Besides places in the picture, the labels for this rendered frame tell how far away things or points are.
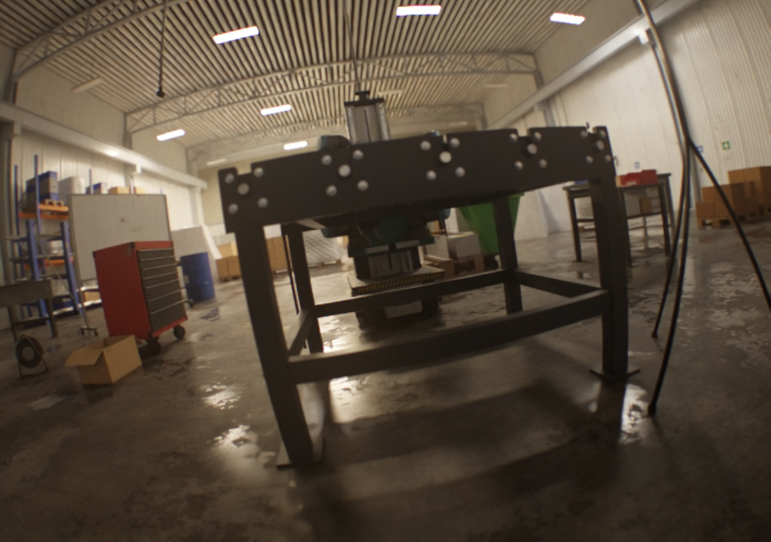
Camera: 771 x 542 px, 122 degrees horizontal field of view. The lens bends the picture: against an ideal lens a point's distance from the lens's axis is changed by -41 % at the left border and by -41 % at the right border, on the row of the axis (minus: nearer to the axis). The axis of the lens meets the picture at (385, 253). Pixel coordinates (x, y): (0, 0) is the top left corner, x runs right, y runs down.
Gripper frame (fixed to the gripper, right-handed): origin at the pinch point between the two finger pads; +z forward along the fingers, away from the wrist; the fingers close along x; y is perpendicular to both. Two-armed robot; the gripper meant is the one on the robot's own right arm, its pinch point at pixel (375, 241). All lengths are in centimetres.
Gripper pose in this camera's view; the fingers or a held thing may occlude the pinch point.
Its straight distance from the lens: 216.4
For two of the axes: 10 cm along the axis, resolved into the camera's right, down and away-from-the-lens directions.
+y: -1.7, 3.8, 9.1
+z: 3.7, 8.8, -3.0
